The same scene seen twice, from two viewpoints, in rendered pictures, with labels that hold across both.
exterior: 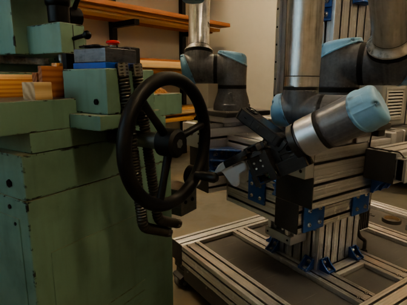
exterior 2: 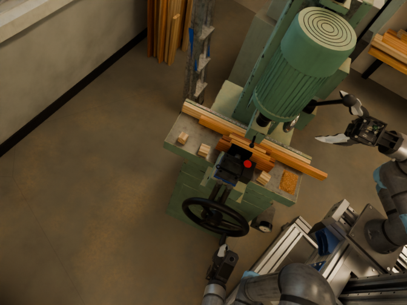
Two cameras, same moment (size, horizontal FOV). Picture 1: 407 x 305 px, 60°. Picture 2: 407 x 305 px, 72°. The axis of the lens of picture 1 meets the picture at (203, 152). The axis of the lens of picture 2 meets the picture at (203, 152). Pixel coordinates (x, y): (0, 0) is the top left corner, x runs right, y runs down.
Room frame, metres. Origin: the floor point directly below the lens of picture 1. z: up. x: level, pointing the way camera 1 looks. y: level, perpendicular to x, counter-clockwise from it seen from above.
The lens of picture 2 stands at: (0.38, -0.19, 1.91)
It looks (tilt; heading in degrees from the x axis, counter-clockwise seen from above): 59 degrees down; 57
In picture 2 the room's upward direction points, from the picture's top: 25 degrees clockwise
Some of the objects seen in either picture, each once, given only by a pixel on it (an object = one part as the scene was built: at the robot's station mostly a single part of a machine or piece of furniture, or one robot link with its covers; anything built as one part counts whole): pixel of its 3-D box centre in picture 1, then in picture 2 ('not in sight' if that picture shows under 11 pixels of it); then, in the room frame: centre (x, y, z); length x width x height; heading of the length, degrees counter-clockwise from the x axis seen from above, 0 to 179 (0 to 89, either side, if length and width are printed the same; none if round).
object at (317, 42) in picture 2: not in sight; (297, 70); (0.91, 0.35, 1.35); 0.18 x 0.18 x 0.31
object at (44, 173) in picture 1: (42, 145); (243, 139); (0.98, 0.46, 0.76); 0.57 x 0.45 x 0.09; 57
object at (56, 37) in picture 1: (56, 43); (259, 124); (0.92, 0.37, 1.03); 0.14 x 0.07 x 0.09; 57
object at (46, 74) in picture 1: (88, 81); (244, 156); (0.87, 0.28, 0.93); 0.25 x 0.01 x 0.07; 147
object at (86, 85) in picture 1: (110, 90); (229, 175); (0.79, 0.20, 0.91); 0.15 x 0.14 x 0.09; 147
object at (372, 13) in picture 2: not in sight; (359, 20); (1.20, 0.54, 1.40); 0.10 x 0.06 x 0.16; 57
